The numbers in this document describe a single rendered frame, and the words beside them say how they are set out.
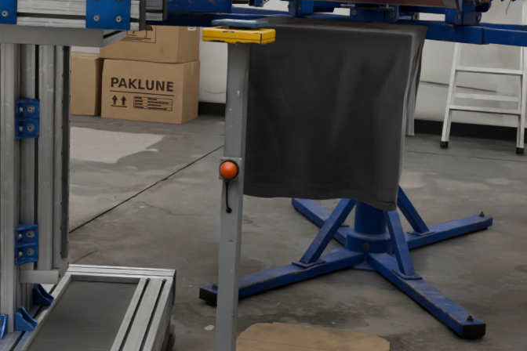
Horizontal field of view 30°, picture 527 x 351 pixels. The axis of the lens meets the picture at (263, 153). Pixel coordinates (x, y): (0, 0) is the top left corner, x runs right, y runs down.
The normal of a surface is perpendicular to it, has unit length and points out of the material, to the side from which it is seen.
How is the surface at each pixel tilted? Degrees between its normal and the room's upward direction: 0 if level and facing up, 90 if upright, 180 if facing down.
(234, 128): 90
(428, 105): 90
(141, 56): 91
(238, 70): 90
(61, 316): 0
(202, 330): 0
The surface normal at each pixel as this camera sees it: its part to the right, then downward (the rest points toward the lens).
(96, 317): 0.05, -0.98
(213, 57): -0.24, 0.17
